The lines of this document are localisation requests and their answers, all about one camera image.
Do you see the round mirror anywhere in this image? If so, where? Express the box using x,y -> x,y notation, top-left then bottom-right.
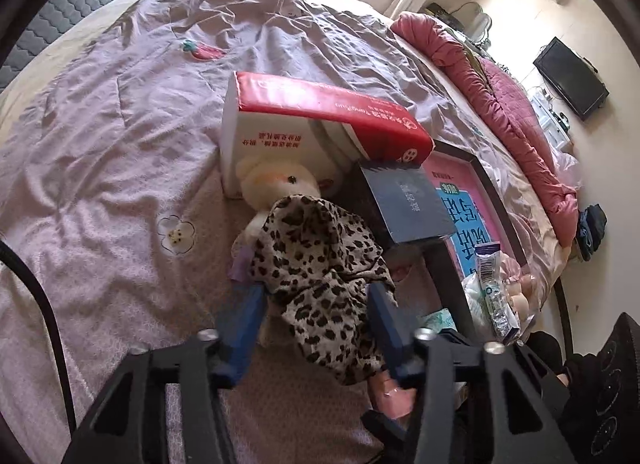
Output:
457,1 -> 493,42

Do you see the dark blue box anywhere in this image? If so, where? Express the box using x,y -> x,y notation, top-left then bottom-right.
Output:
345,160 -> 458,265

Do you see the blue white plastic packet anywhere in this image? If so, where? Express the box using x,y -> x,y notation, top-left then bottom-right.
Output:
462,241 -> 523,345

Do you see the dark clothes pile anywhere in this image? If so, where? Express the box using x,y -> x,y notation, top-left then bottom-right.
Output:
575,204 -> 608,262

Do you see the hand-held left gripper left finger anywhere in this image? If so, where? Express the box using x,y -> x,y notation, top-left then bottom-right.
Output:
60,284 -> 271,464

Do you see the purple patterned bed sheet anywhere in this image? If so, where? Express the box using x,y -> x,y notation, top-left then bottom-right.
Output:
0,0 -> 566,464

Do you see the green white tissue pack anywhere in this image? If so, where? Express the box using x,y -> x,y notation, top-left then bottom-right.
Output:
417,309 -> 458,335

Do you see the white drawer cabinet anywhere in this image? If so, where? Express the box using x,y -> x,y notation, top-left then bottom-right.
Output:
530,89 -> 576,155

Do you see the cream plush bear purple dress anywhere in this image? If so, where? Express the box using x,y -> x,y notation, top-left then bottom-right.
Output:
227,154 -> 341,285

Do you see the pink glossy pouch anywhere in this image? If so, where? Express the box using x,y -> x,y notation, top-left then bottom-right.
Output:
367,371 -> 416,420

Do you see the black television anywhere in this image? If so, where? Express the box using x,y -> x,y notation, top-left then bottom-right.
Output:
532,36 -> 610,121

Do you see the black cable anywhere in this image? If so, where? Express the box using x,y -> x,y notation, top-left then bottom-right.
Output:
0,241 -> 76,432

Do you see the red and white cardboard box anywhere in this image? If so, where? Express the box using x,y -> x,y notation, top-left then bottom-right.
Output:
221,70 -> 435,200

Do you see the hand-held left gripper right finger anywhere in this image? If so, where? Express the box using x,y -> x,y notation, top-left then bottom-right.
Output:
367,281 -> 573,464

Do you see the black framed pink tray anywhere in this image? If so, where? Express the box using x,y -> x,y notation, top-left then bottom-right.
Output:
422,139 -> 543,345

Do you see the pink quilt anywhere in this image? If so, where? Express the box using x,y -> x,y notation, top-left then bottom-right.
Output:
390,11 -> 581,247

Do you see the clear plastic bag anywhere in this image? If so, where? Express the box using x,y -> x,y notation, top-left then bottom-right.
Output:
555,149 -> 581,190

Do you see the leopard print cloth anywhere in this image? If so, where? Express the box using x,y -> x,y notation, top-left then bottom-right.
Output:
247,194 -> 398,387

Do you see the grey quilted headboard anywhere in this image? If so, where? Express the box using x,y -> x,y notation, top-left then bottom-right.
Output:
0,0 -> 171,90

